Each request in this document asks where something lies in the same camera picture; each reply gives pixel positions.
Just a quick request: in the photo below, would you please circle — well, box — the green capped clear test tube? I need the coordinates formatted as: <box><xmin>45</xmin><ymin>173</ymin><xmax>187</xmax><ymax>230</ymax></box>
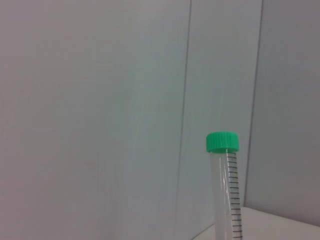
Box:
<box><xmin>205</xmin><ymin>130</ymin><xmax>244</xmax><ymax>240</ymax></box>

